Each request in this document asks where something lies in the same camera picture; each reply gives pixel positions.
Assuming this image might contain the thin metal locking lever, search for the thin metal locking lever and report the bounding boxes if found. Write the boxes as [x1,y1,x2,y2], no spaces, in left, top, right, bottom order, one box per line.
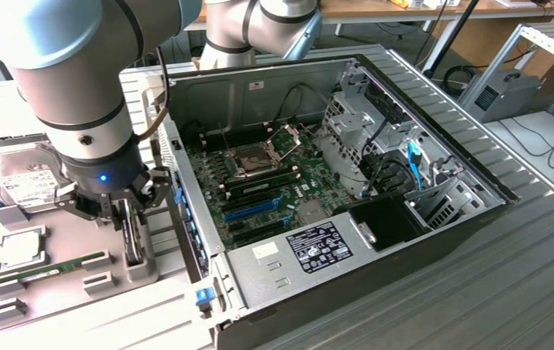
[218,122,233,155]

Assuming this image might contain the blue expansion slot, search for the blue expansion slot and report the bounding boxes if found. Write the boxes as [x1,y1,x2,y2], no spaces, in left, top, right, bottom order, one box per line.
[224,200,284,222]

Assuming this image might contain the blue case latch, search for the blue case latch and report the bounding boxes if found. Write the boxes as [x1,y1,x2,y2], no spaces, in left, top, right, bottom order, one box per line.
[193,287,216,306]

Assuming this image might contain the grey machine box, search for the grey machine box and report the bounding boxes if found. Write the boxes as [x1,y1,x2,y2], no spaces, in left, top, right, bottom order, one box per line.
[470,71,549,124]

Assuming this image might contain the perforated metal bay panel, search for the perforated metal bay panel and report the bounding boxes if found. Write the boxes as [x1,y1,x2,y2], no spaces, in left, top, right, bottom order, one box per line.
[402,177,494,231]

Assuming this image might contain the RAM stick black chips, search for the RAM stick black chips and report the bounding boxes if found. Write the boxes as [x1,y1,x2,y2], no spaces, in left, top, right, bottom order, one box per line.
[229,178,301,202]

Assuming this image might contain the grey plastic parts rack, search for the grey plastic parts rack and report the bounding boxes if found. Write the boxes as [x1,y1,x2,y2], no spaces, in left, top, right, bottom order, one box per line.
[0,196,162,326]

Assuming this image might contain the dark looped wire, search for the dark looped wire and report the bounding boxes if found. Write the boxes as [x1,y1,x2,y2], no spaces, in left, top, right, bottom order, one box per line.
[276,82,330,129]

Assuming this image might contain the CPU socket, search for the CPU socket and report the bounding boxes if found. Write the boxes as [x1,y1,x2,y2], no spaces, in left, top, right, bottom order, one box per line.
[225,144,281,179]

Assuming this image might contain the black RAM slot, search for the black RAM slot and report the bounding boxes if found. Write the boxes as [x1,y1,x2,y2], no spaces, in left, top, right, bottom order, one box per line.
[222,171,300,195]
[197,125,268,144]
[198,128,268,147]
[221,168,297,191]
[201,134,272,154]
[200,131,270,151]
[225,176,301,199]
[226,179,304,203]

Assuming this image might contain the black open PC case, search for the black open PC case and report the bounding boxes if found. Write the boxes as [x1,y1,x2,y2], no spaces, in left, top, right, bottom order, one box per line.
[139,53,521,350]

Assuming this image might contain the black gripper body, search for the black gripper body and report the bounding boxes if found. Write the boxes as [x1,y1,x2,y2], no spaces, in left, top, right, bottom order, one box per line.
[60,136,150,201]

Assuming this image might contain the silver disk bay cage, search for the silver disk bay cage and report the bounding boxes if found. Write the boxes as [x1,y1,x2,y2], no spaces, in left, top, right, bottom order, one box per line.
[318,90,390,183]

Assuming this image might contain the silver chipset heatsink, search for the silver chipset heatsink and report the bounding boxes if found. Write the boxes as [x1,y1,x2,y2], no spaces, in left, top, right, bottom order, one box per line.
[294,203,333,224]

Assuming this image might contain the silver CPU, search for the silver CPU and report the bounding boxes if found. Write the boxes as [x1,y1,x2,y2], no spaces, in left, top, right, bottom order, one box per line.
[0,235,45,271]

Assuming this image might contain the black slanted pole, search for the black slanted pole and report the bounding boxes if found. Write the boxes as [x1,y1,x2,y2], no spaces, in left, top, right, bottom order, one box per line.
[421,0,482,79]

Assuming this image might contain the silver hard disk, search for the silver hard disk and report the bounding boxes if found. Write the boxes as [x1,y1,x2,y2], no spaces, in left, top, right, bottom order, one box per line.
[0,144,67,214]

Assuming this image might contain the black expansion slot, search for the black expansion slot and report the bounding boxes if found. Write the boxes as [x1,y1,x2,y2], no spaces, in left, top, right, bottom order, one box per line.
[230,217,293,236]
[234,224,300,244]
[221,194,274,212]

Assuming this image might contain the black disk power wire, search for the black disk power wire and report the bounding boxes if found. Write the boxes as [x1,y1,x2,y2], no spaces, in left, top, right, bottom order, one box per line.
[358,118,422,200]

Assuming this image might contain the metal socket cover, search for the metal socket cover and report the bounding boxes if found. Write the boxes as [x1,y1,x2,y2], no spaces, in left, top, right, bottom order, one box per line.
[265,122,304,162]

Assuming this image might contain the silver power supply unit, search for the silver power supply unit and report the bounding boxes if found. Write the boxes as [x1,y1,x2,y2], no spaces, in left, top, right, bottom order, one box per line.
[225,212,378,314]

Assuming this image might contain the green RAM stick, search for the green RAM stick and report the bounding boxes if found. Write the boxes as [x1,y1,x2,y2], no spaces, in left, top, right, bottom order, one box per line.
[0,254,107,287]

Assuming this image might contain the green graphics card black shroud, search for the green graphics card black shroud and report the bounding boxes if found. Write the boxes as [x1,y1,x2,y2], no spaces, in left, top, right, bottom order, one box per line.
[119,198,150,264]

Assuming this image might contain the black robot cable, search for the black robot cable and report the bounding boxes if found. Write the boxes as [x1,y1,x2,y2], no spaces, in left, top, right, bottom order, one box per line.
[136,45,174,141]

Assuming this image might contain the green motherboard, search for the green motherboard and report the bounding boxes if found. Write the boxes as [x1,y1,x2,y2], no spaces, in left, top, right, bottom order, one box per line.
[178,120,350,249]

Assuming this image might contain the blue disk wire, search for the blue disk wire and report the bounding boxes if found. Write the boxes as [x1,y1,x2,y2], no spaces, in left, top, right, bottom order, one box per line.
[405,141,426,193]

